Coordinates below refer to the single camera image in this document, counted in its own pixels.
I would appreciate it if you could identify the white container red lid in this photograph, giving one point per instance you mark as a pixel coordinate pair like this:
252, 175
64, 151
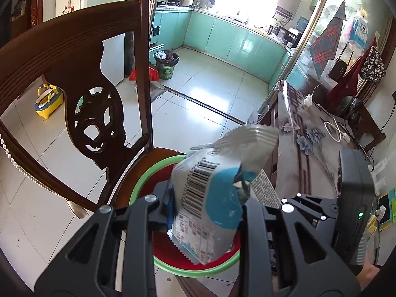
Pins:
188, 1

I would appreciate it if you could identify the teal kitchen base cabinets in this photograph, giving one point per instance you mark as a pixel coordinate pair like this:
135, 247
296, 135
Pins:
216, 34

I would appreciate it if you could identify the yellow toy potty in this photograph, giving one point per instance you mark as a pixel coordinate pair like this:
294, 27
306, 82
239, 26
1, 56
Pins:
49, 105

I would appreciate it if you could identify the black white patterned bag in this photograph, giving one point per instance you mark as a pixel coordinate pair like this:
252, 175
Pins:
372, 66

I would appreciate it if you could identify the dark red garment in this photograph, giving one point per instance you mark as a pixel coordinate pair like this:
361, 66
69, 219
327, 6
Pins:
343, 89

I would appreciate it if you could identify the red basin green rim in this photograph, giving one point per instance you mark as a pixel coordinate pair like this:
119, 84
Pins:
173, 253

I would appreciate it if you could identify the plain back wooden chair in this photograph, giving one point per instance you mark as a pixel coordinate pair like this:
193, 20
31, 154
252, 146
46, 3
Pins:
368, 123

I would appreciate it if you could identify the red broom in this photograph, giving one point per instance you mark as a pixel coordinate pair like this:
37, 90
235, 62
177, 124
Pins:
154, 75

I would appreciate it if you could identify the black handbag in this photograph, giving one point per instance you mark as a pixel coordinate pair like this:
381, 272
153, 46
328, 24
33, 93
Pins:
337, 69

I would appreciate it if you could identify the plaid cloth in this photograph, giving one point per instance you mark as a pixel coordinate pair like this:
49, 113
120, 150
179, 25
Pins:
326, 43

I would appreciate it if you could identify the crumpled paper ball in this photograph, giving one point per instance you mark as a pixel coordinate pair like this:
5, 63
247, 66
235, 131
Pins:
378, 213

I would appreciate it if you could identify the green trash bin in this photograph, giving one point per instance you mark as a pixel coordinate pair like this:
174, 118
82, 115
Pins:
165, 69

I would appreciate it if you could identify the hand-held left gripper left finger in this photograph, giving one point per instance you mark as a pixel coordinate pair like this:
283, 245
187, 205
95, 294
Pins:
164, 213

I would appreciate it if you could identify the carved back wooden chair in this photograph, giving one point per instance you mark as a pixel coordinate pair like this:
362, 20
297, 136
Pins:
77, 37

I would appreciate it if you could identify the white crumpled tissue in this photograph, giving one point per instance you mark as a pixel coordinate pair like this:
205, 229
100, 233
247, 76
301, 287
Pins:
308, 99

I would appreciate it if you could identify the white power adapter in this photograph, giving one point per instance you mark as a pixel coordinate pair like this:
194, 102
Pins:
345, 136

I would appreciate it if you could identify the white blue snack wrapper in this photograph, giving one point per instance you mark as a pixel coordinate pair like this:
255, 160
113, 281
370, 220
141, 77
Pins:
204, 191

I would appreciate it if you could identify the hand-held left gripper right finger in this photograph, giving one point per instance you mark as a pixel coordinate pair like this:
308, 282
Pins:
250, 216

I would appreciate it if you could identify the white gas water heater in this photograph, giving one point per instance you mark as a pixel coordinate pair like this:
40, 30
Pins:
289, 1

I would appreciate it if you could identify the grey dustpan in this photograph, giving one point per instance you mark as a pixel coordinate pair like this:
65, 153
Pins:
157, 89

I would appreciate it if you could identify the blue cartoon hanging bag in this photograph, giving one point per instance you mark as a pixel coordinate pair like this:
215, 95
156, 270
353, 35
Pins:
359, 32

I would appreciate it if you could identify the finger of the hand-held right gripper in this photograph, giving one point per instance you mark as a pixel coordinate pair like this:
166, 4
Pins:
312, 201
320, 215

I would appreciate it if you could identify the blue water jug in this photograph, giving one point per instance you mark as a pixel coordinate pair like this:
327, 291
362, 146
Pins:
302, 24

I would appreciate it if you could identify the blue toy phone stand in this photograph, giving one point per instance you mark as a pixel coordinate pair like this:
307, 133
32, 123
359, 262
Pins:
392, 195

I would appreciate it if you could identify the black countertop appliance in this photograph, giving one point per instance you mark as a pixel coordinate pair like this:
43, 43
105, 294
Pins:
293, 37

